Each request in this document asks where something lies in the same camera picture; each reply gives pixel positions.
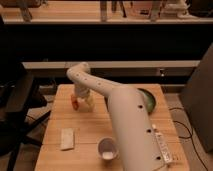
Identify orange pepper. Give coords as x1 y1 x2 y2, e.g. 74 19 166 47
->
71 94 79 110

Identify black office chair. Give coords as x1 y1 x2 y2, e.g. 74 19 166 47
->
0 15 50 171

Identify white paper cup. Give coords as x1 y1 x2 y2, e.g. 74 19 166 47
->
97 137 118 161

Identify black floor cable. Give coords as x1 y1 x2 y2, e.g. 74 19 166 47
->
168 106 209 171

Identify green bowl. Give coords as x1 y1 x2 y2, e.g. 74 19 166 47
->
139 88 156 114

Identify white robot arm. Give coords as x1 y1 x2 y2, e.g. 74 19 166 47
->
67 62 168 171

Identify white sponge block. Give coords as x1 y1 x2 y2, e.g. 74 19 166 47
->
60 128 74 151

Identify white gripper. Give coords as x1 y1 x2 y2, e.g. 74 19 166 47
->
74 84 94 112

